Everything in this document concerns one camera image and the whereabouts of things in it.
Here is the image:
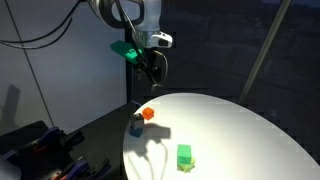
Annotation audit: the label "dark green block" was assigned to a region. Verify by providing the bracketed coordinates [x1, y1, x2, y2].
[176, 144, 193, 165]

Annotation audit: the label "clamps with orange handles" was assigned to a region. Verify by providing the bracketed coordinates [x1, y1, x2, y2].
[0, 101, 143, 180]

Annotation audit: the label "orange block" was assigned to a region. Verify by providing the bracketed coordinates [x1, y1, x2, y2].
[141, 106, 155, 121]

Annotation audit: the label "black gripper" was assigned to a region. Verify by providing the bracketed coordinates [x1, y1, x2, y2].
[139, 49, 164, 93]

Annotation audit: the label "purple orange spring clamp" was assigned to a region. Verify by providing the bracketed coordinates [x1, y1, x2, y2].
[32, 126, 85, 153]
[49, 158, 113, 180]

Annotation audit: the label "metal partition post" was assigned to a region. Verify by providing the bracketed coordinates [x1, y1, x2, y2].
[237, 0, 293, 105]

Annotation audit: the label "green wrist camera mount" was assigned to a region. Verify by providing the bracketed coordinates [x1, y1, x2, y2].
[110, 40, 145, 65]

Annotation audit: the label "blue block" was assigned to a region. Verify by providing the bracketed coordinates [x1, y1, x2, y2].
[129, 124, 144, 138]

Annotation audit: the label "lime green block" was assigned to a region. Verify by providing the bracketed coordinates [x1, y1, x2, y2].
[176, 156, 197, 173]

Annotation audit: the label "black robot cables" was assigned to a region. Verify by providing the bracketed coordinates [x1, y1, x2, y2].
[0, 0, 169, 88]

